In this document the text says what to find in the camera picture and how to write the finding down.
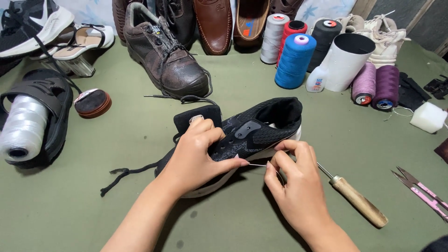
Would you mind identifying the black thread spool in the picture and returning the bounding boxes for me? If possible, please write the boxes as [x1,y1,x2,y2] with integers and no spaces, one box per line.
[307,19,343,74]

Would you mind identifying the white cylinder tube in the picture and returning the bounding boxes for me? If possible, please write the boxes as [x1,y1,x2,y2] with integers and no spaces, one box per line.
[320,33,376,93]

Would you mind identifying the clear nylon thread spool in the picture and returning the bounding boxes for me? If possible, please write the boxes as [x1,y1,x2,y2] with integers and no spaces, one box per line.
[0,94,49,162]

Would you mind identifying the white lace-up sneaker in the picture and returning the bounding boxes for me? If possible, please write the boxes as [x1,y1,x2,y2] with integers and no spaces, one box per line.
[335,10,412,69]

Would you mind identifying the thin steel sewing needle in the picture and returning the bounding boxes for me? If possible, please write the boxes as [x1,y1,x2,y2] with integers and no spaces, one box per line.
[248,163,285,186]

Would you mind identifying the brown loafer with tan insole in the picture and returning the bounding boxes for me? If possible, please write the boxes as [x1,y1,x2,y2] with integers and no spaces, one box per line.
[233,0,272,49]

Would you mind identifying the black knit white-soled sneaker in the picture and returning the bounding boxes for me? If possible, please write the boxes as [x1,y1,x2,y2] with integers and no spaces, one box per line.
[100,97,304,199]

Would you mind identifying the dark brown leather piece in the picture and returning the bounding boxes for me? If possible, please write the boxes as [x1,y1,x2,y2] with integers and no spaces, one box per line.
[434,138,448,165]

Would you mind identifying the black lace-up shoe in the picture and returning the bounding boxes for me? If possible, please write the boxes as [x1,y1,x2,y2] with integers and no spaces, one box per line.
[155,0,197,48]

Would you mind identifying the pink thread snips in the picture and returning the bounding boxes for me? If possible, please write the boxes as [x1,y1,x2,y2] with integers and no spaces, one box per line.
[391,166,448,223]

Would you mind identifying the person's right hand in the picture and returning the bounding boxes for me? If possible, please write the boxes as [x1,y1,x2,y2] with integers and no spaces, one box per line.
[264,140,332,229]

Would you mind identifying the round brown polish tin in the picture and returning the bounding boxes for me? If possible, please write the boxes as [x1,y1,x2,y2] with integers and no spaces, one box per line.
[73,88,113,119]

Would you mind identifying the olive green table cloth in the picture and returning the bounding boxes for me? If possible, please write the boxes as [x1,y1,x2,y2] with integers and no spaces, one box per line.
[0,34,448,252]

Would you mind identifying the white wax block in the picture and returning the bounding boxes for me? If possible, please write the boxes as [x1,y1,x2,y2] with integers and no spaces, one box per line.
[409,102,448,134]

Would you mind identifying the blue thread spool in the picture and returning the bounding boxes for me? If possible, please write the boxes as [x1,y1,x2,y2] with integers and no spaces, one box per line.
[274,33,318,90]

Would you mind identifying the small black metal part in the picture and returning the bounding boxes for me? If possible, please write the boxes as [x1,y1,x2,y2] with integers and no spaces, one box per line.
[423,74,448,101]

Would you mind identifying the reddish brown leather shoe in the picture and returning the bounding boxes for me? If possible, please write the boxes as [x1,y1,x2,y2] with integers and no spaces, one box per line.
[112,0,148,46]

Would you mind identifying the white clear-heeled sandal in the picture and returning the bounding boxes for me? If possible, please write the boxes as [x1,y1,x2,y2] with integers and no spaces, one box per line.
[29,23,116,78]

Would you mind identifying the black and white sneaker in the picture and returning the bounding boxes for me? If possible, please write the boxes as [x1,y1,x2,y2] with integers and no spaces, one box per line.
[0,0,83,94]

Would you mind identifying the thin loose wire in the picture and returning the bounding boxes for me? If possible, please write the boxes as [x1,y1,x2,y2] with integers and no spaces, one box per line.
[383,106,416,122]

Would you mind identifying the brown leather loafer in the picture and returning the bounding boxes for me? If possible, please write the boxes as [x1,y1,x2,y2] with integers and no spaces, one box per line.
[193,0,234,56]

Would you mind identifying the dark purple thread spool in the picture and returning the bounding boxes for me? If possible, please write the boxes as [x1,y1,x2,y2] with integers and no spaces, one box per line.
[372,65,400,112]

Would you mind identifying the dark brown leather shoe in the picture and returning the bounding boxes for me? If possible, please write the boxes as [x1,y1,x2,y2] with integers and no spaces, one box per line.
[269,0,305,21]

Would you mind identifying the black strap sandal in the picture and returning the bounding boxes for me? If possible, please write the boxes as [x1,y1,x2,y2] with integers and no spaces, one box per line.
[0,68,74,167]

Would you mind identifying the light purple thread spool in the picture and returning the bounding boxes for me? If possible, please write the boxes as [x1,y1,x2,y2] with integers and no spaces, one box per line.
[351,62,377,106]

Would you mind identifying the person's left hand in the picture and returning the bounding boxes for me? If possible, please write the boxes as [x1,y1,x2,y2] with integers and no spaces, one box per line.
[156,115,251,197]

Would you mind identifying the black fabric scraps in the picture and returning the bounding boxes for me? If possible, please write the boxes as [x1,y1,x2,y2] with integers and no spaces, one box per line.
[398,71,432,110]

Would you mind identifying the red thread spool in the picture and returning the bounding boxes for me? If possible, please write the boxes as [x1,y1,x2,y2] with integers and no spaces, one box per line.
[276,20,309,67]

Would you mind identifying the wooden-handled awl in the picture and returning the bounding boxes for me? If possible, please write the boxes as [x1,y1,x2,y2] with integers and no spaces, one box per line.
[316,161,389,229]

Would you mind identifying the dark brown work boot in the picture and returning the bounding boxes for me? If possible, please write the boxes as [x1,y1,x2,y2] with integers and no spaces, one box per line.
[122,2,220,105]

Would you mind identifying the white thread spool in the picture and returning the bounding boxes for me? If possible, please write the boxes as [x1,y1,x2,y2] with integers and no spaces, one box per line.
[260,13,291,65]

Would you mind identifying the small white glue bottle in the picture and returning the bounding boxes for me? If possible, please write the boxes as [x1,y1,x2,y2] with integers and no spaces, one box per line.
[305,49,330,94]

